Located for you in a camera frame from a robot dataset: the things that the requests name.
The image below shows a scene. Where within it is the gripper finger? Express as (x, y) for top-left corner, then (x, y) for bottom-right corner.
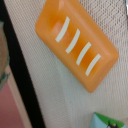
(0, 21), (10, 90)

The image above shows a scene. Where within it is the toy bread loaf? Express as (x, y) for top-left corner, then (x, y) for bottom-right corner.
(35, 0), (119, 93)

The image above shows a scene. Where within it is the beige woven placemat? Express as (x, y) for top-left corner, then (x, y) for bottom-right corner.
(4, 0), (128, 128)

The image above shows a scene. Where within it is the light blue milk carton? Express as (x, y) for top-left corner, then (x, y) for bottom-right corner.
(89, 113), (126, 128)

